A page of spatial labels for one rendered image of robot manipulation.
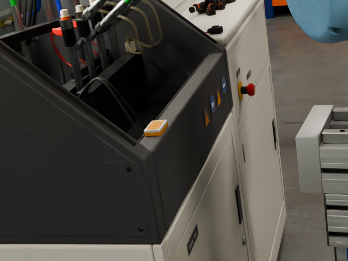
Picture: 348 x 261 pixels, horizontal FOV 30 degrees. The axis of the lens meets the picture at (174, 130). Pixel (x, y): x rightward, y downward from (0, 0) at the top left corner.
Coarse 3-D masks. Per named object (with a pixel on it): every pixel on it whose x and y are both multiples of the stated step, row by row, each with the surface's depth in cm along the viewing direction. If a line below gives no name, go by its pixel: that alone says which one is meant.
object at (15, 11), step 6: (12, 0) 148; (126, 0) 140; (12, 6) 148; (120, 6) 141; (126, 6) 141; (12, 12) 149; (18, 12) 149; (114, 12) 142; (120, 12) 142; (18, 18) 149; (108, 18) 143; (114, 18) 143; (18, 24) 149; (96, 24) 145; (102, 24) 144; (108, 24) 144; (18, 30) 150; (96, 30) 145; (102, 30) 145
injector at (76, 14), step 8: (80, 16) 144; (80, 24) 145; (88, 24) 146; (80, 32) 145; (88, 32) 146; (96, 32) 145; (88, 40) 146; (88, 48) 147; (88, 56) 148; (88, 64) 149; (96, 72) 150
